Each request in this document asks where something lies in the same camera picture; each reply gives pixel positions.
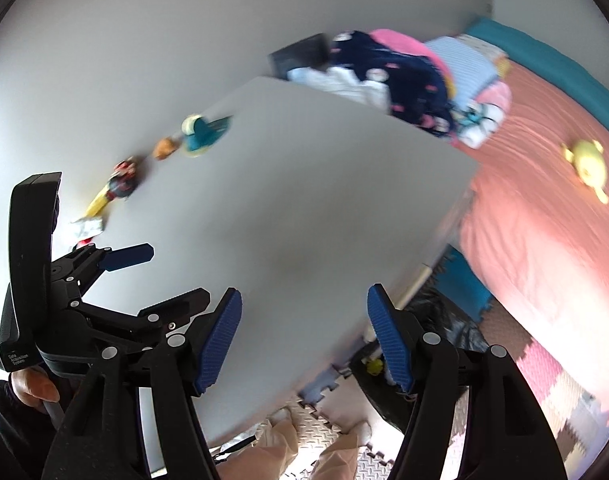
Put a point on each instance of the yellow stick toy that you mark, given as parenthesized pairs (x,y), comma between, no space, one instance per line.
(98,202)

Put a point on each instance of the crumpled paper wrapper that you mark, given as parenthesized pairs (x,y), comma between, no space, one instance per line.
(88,227)

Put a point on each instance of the black box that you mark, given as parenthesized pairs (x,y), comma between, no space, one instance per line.
(299,55)

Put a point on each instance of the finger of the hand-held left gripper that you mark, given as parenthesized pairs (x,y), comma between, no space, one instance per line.
(184,302)
(129,256)

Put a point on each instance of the white and teal cloth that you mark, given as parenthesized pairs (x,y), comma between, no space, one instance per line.
(477,130)

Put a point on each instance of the light blue striped cloth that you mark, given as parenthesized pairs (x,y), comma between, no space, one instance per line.
(467,67)

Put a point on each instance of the pink bedsheet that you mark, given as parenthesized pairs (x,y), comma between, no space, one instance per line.
(534,210)

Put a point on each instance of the red and blue figure toy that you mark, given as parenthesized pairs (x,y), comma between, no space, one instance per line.
(123,182)

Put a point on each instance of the navy patterned clothing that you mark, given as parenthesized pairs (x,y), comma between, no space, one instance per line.
(409,80)

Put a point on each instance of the person's right leg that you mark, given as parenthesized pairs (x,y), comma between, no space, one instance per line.
(339,452)

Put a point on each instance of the person's leg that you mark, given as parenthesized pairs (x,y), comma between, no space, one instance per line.
(339,452)
(269,445)

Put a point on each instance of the teal and white toy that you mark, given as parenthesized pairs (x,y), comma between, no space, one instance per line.
(202,135)

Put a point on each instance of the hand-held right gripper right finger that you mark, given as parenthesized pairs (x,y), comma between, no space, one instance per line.
(389,340)

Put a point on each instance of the black trash bag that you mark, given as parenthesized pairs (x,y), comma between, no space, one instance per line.
(449,320)

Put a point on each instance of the person's left hand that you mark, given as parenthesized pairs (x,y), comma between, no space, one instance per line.
(32,385)

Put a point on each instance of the person's left forearm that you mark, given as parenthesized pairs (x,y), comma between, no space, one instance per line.
(14,430)

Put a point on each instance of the person's left leg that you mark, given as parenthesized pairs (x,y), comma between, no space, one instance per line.
(269,445)

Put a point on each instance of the small orange rubber toy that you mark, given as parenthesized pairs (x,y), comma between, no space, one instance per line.
(165,148)

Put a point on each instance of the yellow soft toy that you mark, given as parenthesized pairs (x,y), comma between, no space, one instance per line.
(589,162)

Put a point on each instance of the foam puzzle floor mat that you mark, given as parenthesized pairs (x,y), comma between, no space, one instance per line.
(539,375)

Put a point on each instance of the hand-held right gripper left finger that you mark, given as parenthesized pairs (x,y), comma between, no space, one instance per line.
(217,345)

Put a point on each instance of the pink and white soft cloth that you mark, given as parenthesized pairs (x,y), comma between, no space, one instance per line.
(499,97)

